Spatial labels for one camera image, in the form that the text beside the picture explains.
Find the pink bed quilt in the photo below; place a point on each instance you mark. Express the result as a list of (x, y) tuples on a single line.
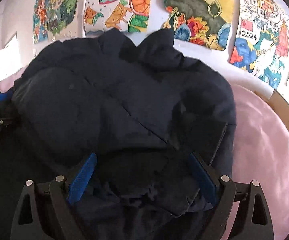
[(264, 159)]

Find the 2024 dragon city painting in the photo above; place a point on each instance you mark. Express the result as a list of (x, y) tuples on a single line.
[(261, 47)]

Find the orange fruit juice painting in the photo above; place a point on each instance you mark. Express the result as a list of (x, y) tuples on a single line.
[(128, 16)]

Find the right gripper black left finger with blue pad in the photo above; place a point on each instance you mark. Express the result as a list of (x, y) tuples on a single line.
[(45, 210)]

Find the blond child green painting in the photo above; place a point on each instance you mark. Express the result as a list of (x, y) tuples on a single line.
[(54, 20)]

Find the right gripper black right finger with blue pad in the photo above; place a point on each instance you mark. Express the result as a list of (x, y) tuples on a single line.
[(252, 221)]

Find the dark navy puffer jacket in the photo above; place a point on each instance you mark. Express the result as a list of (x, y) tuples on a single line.
[(156, 52)]

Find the yellow landscape hill painting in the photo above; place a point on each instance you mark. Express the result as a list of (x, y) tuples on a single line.
[(202, 22)]

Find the bright window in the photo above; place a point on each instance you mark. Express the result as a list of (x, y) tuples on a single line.
[(10, 58)]

